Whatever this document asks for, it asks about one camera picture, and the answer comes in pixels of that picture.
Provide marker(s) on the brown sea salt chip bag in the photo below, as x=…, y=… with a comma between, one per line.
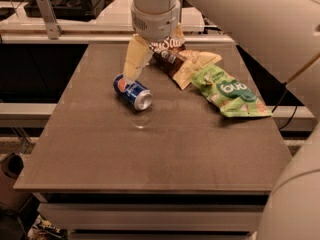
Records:
x=180, y=63

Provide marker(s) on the grey table with drawers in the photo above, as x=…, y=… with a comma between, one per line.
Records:
x=178, y=170

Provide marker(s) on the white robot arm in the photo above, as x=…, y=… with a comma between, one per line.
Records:
x=283, y=36

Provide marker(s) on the blue pepsi can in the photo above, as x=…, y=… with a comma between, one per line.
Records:
x=137, y=95

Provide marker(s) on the black equipment box left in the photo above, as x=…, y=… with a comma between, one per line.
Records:
x=80, y=10

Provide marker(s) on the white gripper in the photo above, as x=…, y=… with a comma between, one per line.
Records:
x=156, y=23

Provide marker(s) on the green snack bag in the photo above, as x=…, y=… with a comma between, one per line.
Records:
x=232, y=97

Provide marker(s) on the horizontal metal rail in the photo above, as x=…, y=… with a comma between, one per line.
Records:
x=23, y=38

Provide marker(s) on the left metal rail bracket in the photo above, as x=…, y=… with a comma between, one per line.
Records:
x=52, y=28

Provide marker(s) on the brown bin lower left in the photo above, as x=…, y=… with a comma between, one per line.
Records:
x=18, y=210

